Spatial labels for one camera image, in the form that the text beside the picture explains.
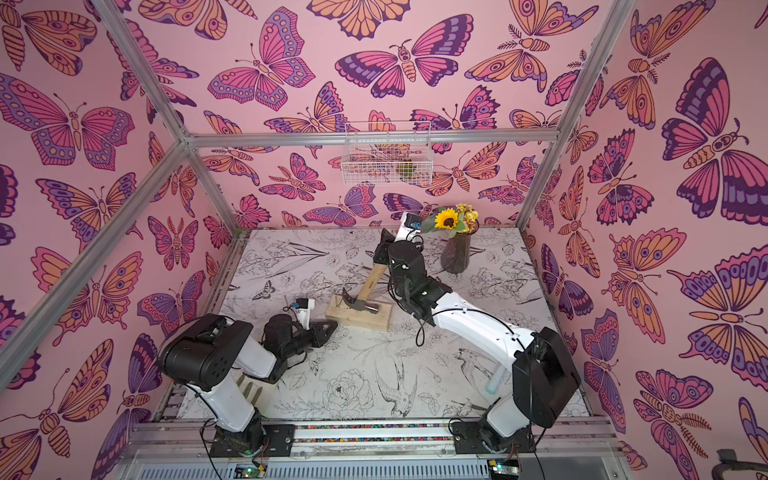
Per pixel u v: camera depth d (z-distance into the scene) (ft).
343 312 3.04
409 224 2.12
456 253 3.28
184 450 2.41
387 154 3.18
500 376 2.73
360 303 2.87
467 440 2.39
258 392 2.66
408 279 1.91
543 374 1.38
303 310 2.79
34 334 1.73
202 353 1.59
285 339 2.50
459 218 2.87
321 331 2.87
